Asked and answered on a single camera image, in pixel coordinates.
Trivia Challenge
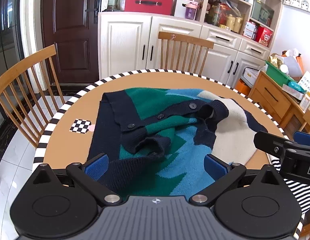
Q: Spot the wooden drawer desk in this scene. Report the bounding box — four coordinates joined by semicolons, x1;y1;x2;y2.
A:
248;70;310;140

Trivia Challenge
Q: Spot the glass sliding door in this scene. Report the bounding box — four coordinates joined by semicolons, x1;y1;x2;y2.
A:
0;0;22;140

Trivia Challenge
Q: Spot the checkered marker sticker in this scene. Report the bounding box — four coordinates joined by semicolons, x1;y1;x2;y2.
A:
70;119;95;134

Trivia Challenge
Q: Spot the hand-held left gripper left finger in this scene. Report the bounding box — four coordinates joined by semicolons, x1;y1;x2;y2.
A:
30;154;123;205

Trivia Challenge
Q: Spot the striped shirt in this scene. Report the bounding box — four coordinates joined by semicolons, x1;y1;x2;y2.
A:
269;157;310;216

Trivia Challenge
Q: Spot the green plastic bin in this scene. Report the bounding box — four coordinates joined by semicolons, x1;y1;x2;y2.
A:
265;60;300;86

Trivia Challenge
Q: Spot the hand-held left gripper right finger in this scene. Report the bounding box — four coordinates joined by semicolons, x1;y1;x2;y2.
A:
189;154;286;207

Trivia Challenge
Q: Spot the white paper bag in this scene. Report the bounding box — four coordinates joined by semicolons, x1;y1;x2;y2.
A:
280;48;305;77

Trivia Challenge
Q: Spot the round table with striped rim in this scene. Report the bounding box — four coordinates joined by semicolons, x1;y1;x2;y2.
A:
32;69;304;240

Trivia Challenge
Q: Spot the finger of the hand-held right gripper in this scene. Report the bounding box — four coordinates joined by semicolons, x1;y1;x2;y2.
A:
253;131;297;159
293;131;310;149

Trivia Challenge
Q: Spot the white cardboard box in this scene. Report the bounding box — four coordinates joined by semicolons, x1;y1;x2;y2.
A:
241;67;261;86

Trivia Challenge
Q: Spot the purple drink bottle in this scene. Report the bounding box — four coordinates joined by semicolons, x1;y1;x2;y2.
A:
184;1;199;20

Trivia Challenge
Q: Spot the white cabinet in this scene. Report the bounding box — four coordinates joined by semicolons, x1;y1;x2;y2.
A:
98;12;272;88

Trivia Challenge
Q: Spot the dark brown door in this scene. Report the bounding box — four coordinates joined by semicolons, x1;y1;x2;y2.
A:
42;0;103;84

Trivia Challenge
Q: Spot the wooden spindle chair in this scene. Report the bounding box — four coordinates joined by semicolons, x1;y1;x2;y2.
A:
0;44;66;148
158;31;215;76

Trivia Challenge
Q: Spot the wooden open shelf unit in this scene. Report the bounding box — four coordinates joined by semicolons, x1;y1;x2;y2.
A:
195;0;284;51

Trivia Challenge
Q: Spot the navy green blue knit cardigan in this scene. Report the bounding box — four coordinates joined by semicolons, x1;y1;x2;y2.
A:
86;87;269;197

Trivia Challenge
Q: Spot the red snack box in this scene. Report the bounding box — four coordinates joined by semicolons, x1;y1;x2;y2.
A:
255;26;274;47

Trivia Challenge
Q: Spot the green storage box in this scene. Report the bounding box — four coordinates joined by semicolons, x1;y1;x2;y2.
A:
252;0;275;27

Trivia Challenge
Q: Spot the desk calendar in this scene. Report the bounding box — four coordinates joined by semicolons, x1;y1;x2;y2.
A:
297;71;310;93

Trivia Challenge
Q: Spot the teal packet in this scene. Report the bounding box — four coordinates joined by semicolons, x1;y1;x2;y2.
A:
288;81;306;92

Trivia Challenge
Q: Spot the cat wall poster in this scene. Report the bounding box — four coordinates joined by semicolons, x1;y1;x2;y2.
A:
283;0;310;12

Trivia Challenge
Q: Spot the white red carton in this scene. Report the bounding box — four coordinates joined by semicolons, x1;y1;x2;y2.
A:
243;21;257;39

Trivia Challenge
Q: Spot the red storage box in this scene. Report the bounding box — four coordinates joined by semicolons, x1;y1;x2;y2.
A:
124;0;175;16

